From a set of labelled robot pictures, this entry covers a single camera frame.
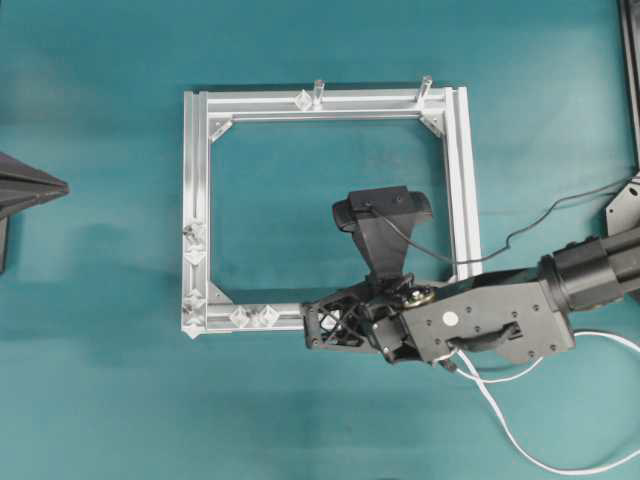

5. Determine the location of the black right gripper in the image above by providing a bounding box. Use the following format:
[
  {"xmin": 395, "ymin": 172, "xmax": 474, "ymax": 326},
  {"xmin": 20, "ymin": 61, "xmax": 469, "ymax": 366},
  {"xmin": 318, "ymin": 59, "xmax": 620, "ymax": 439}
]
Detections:
[{"xmin": 302, "ymin": 273, "xmax": 435, "ymax": 364}]

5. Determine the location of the white cable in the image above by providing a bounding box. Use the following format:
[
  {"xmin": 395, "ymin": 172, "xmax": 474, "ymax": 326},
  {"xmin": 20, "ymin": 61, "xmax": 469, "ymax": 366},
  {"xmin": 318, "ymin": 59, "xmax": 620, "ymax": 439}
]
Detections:
[{"xmin": 439, "ymin": 330, "xmax": 640, "ymax": 474}]

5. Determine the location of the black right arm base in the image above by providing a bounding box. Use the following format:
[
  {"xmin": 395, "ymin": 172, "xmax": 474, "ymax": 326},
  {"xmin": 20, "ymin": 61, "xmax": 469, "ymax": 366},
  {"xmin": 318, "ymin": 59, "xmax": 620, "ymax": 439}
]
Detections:
[{"xmin": 605, "ymin": 174, "xmax": 639, "ymax": 302}]

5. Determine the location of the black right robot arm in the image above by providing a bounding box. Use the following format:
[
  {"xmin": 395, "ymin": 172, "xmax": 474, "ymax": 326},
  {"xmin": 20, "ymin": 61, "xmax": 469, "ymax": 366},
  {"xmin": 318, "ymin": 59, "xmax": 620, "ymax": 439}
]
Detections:
[{"xmin": 303, "ymin": 228, "xmax": 639, "ymax": 366}]

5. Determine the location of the steel pin far middle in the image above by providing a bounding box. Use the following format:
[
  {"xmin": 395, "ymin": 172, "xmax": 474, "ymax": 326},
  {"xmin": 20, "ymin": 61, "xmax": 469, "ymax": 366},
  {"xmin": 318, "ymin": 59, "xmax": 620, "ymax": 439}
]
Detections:
[{"xmin": 312, "ymin": 79, "xmax": 325, "ymax": 110}]

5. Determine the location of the steel pin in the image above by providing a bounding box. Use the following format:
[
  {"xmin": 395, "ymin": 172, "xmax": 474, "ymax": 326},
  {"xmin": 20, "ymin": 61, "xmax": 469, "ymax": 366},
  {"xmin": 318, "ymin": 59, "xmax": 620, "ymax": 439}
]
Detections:
[
  {"xmin": 416, "ymin": 75, "xmax": 433, "ymax": 109},
  {"xmin": 312, "ymin": 79, "xmax": 325, "ymax": 110}
]

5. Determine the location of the steel pin far right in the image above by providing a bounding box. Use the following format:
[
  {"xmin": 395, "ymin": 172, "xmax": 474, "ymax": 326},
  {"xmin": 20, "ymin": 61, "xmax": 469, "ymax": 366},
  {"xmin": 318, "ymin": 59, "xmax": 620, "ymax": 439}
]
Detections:
[{"xmin": 416, "ymin": 75, "xmax": 433, "ymax": 109}]

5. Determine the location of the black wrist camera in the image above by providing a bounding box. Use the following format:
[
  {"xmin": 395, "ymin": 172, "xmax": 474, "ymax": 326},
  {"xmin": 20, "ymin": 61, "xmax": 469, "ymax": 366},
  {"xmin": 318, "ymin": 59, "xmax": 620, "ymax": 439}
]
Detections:
[{"xmin": 332, "ymin": 186, "xmax": 433, "ymax": 235}]

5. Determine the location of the square aluminium extrusion frame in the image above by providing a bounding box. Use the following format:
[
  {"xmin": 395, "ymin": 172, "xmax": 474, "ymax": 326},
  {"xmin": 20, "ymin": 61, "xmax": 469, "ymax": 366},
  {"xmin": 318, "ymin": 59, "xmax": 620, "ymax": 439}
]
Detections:
[{"xmin": 177, "ymin": 87, "xmax": 486, "ymax": 340}]

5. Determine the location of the thin black camera cable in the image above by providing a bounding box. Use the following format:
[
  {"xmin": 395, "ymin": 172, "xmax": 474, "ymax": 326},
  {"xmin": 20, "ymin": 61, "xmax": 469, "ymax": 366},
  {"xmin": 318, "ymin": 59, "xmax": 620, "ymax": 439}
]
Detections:
[{"xmin": 369, "ymin": 180, "xmax": 640, "ymax": 264}]

